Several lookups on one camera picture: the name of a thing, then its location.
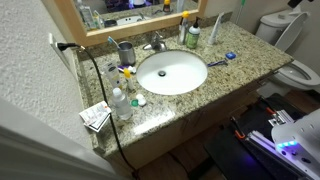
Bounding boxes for chrome tap with handle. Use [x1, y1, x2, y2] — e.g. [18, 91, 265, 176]
[142, 30, 168, 53]

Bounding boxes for green white lens case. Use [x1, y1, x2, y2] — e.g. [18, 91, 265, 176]
[130, 93, 148, 108]

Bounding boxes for white oval sink basin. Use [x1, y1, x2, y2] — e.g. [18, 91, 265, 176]
[135, 49, 209, 96]

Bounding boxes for small bottle yellow cap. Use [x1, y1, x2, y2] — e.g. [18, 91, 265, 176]
[123, 68, 137, 93]

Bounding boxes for purple white tube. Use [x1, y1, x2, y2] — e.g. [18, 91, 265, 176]
[117, 64, 138, 75]

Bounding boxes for clear bottle white cap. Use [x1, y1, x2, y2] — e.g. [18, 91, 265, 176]
[111, 87, 134, 121]

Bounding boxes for wooden vanity cabinet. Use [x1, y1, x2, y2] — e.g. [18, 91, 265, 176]
[96, 71, 281, 174]

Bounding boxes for stainless steel cup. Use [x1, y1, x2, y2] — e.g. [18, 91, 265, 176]
[117, 40, 137, 67]

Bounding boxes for white lotion tube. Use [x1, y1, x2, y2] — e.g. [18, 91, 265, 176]
[101, 61, 123, 89]

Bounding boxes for green bottle black pump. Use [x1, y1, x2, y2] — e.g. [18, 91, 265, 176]
[185, 16, 202, 50]

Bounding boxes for blue razor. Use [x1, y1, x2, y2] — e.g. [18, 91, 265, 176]
[206, 59, 229, 68]

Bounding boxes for blue white toothbrush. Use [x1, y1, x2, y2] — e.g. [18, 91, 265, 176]
[107, 35, 121, 50]

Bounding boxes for folded paper leaflets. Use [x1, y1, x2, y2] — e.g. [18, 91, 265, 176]
[78, 100, 113, 133]

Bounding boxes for tall white standing tube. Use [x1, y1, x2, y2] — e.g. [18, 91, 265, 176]
[207, 12, 225, 46]

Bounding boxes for small blue floss box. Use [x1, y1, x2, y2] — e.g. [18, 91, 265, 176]
[225, 51, 237, 61]

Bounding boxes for black orange clamp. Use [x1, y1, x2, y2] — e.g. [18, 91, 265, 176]
[264, 106, 278, 117]
[229, 116, 248, 140]

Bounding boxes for black robot cart platform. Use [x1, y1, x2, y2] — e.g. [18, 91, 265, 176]
[203, 93, 320, 180]

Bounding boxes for white ceramic toilet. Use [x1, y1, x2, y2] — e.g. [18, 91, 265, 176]
[254, 8, 320, 98]

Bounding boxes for white toilet lid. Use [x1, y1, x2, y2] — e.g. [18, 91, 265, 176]
[274, 11, 311, 53]

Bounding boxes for wooden framed wall mirror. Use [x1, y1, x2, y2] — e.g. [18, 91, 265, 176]
[53, 0, 208, 48]

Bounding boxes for black power cable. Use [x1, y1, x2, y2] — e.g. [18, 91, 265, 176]
[54, 41, 139, 180]

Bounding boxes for white wall power outlet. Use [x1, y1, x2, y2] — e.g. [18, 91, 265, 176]
[48, 32, 76, 76]

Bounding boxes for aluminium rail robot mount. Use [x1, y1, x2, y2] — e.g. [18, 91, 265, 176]
[246, 108, 319, 179]

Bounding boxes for white door frame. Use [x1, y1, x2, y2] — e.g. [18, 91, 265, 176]
[0, 96, 128, 180]

